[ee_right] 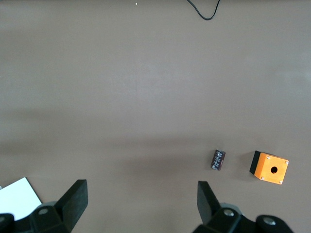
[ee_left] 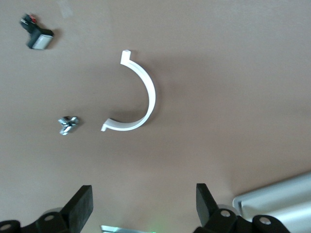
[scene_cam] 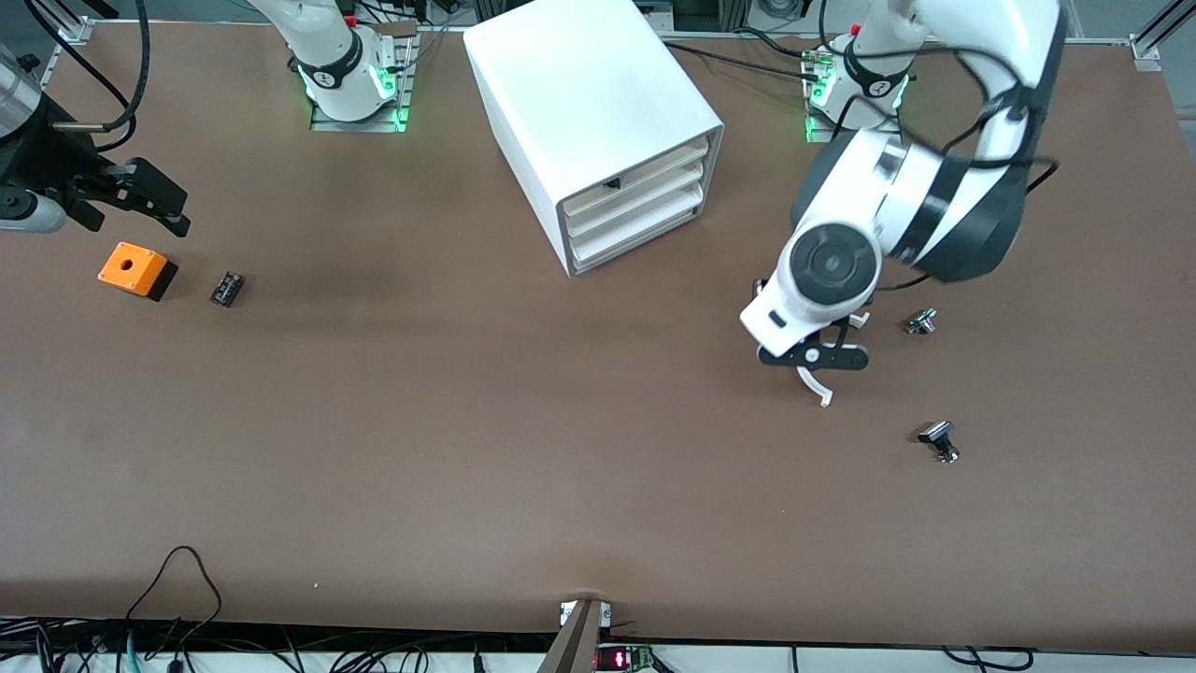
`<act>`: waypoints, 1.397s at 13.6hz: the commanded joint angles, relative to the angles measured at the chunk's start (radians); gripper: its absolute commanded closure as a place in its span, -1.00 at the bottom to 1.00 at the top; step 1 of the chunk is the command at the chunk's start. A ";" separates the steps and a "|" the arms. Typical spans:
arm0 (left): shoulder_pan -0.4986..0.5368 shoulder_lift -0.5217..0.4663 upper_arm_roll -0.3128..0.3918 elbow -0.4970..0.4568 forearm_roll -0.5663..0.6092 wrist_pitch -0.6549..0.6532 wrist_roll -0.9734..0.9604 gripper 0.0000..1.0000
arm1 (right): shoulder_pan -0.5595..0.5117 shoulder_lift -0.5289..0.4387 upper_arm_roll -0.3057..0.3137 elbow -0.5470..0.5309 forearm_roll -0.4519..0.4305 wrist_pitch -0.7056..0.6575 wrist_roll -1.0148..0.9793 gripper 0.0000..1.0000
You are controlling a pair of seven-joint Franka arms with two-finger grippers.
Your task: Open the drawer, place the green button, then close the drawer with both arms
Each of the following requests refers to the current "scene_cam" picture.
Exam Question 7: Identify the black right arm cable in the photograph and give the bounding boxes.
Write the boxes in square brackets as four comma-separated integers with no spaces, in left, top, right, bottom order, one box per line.
[22,0,152,152]

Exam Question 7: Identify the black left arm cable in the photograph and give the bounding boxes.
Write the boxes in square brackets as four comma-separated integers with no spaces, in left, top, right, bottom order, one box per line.
[839,45,1060,293]

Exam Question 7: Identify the black cable under table edge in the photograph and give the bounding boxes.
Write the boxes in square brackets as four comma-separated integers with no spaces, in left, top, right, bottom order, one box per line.
[941,646,1034,673]

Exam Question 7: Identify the electronic module with red display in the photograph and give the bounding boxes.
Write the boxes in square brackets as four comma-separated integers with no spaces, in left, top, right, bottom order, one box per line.
[595,644,657,673]

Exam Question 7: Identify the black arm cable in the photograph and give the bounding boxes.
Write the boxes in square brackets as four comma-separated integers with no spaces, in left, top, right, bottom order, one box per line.
[839,45,1060,293]
[22,0,152,152]

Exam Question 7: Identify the black looped cable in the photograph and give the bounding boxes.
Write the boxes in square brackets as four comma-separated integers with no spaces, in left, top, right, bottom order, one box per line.
[124,546,224,648]

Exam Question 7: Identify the white plastic drawer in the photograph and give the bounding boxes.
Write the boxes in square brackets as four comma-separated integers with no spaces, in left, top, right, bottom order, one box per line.
[566,163,705,242]
[570,185,705,273]
[563,140,705,222]

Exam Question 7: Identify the white drawer cabinet shell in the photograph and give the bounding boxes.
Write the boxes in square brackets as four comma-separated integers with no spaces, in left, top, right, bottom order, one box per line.
[463,0,726,279]

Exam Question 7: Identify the black-capped silver switch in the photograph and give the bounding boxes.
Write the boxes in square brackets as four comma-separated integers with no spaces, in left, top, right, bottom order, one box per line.
[917,420,961,465]

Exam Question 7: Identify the white C-shaped plastic ring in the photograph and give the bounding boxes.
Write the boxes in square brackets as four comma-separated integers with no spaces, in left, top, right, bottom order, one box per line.
[794,311,873,409]

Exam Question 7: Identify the brown wooden post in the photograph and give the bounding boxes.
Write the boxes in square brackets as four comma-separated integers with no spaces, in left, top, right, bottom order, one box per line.
[536,598,605,673]

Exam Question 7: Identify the orange button enclosure box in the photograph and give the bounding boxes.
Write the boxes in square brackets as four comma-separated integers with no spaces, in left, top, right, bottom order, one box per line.
[97,241,179,303]

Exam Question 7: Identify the thin black table cable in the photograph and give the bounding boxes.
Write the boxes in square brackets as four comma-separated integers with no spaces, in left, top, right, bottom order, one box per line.
[662,41,834,81]

